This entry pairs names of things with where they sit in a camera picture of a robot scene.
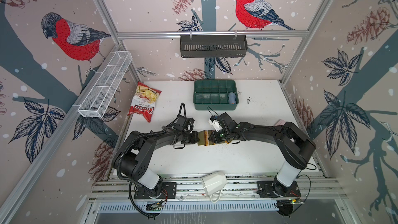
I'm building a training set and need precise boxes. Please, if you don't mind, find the olive yellow sock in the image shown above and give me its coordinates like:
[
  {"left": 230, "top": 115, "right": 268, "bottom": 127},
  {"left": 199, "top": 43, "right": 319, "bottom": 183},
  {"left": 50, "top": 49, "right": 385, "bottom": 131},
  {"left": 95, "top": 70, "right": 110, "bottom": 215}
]
[{"left": 197, "top": 130, "right": 227, "bottom": 146}]

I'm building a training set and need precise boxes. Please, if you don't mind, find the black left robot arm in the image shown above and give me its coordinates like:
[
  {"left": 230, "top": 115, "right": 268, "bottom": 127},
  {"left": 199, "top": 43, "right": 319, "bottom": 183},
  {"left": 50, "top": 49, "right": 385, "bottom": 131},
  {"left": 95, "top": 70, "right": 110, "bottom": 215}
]
[{"left": 112, "top": 125, "right": 200, "bottom": 195}]

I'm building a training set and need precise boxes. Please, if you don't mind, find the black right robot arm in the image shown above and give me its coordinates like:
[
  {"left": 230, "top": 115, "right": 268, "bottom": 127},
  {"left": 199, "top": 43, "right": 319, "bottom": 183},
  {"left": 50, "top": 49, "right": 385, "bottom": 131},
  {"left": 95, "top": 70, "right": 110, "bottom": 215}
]
[{"left": 209, "top": 113, "right": 316, "bottom": 189}]

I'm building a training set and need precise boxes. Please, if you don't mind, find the grey rolled item in tray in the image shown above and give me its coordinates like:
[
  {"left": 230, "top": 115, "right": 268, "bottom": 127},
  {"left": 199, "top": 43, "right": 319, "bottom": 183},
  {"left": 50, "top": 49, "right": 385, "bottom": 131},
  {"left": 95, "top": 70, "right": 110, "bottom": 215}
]
[{"left": 228, "top": 92, "right": 237, "bottom": 105}]

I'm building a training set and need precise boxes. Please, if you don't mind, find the green compartment tray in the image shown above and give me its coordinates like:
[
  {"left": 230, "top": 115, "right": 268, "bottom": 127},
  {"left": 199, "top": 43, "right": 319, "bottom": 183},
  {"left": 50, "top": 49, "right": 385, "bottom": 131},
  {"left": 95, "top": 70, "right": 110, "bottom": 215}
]
[{"left": 193, "top": 79, "right": 239, "bottom": 111}]

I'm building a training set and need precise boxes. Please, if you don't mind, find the red chips bag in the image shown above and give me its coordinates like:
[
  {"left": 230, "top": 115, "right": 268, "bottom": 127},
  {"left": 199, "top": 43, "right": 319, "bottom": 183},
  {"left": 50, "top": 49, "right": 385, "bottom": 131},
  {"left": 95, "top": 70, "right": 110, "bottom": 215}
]
[{"left": 127, "top": 82, "right": 162, "bottom": 123}]

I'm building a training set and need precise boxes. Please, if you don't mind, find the black hanging basket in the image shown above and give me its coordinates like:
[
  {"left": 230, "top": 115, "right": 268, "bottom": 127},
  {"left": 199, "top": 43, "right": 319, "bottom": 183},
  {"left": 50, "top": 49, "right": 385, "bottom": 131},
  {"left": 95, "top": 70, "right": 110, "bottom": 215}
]
[{"left": 180, "top": 35, "right": 248, "bottom": 58}]

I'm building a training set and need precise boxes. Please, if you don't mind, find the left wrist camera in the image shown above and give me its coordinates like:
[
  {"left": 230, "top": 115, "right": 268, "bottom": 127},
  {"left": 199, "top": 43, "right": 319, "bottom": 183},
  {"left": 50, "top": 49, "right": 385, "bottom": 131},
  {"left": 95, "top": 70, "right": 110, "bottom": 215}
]
[{"left": 173, "top": 115, "right": 194, "bottom": 132}]

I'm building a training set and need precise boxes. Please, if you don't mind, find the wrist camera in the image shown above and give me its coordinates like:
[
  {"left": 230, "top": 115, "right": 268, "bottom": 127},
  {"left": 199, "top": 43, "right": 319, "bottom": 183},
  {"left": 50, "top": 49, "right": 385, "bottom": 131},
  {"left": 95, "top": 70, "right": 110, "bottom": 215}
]
[
  {"left": 208, "top": 116, "right": 223, "bottom": 132},
  {"left": 173, "top": 115, "right": 194, "bottom": 132}
]

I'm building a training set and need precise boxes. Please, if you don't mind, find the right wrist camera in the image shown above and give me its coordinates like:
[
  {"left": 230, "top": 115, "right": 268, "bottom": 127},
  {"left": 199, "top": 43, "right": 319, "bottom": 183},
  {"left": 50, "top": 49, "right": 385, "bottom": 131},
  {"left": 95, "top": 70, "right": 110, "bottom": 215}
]
[{"left": 208, "top": 116, "right": 223, "bottom": 132}]

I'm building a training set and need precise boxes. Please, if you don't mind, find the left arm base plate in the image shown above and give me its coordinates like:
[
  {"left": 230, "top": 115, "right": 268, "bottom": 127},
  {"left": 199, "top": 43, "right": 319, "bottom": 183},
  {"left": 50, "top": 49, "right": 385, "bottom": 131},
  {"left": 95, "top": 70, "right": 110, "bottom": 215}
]
[{"left": 134, "top": 182, "right": 177, "bottom": 200}]

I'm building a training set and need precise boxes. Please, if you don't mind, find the white overhead camera box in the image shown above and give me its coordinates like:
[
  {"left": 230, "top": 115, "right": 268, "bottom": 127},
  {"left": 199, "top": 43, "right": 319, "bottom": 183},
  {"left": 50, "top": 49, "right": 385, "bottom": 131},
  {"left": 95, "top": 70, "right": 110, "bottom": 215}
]
[{"left": 201, "top": 171, "right": 227, "bottom": 196}]

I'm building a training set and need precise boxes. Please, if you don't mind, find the black left base cable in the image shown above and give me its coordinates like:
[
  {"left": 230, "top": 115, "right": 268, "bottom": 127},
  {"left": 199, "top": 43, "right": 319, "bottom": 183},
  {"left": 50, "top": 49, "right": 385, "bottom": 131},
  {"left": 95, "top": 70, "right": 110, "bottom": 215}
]
[{"left": 128, "top": 180, "right": 162, "bottom": 219}]

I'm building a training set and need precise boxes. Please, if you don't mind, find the black base cable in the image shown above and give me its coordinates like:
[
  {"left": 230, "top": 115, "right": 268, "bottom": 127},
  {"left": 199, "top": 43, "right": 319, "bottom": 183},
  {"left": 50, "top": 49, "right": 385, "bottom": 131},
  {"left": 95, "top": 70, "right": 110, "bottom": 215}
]
[
  {"left": 128, "top": 180, "right": 162, "bottom": 219},
  {"left": 289, "top": 163, "right": 317, "bottom": 206}
]

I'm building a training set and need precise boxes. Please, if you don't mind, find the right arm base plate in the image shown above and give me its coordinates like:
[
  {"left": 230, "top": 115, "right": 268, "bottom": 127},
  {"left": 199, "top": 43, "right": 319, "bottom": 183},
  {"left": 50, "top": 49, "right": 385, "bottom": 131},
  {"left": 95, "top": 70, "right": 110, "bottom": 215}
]
[{"left": 257, "top": 180, "right": 301, "bottom": 198}]

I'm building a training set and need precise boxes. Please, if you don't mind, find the black right base cable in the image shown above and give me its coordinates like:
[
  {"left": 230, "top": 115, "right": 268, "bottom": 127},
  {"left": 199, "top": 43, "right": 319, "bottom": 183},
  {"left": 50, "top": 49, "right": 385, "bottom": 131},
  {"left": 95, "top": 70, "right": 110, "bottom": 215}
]
[{"left": 289, "top": 163, "right": 317, "bottom": 206}]

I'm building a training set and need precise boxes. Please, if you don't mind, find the white wire mesh basket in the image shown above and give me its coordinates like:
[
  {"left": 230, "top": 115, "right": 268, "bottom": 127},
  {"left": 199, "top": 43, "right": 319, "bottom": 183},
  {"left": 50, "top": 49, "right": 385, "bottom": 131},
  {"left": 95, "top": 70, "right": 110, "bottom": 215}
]
[{"left": 78, "top": 51, "right": 132, "bottom": 118}]

